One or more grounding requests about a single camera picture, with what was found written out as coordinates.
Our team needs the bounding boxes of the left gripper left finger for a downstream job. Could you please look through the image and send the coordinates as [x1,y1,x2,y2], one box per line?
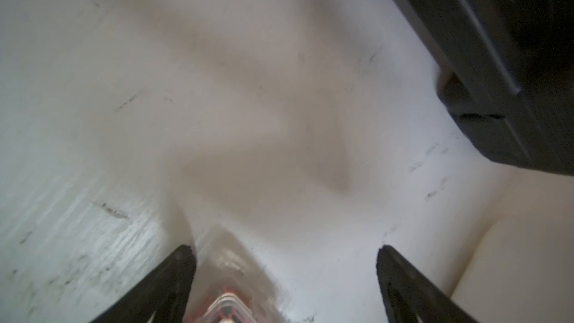
[94,245,197,322]

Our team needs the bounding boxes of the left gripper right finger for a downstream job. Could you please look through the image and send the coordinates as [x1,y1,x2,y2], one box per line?
[376,245,475,322]

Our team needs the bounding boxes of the twelfth paper clip box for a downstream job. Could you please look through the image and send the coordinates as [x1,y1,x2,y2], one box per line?
[182,226,286,322]

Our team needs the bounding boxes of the white plastic tray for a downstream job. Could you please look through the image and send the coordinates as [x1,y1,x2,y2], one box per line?
[451,215,573,322]

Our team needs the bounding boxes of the black tool case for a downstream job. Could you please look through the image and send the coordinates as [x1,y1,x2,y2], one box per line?
[395,0,573,176]

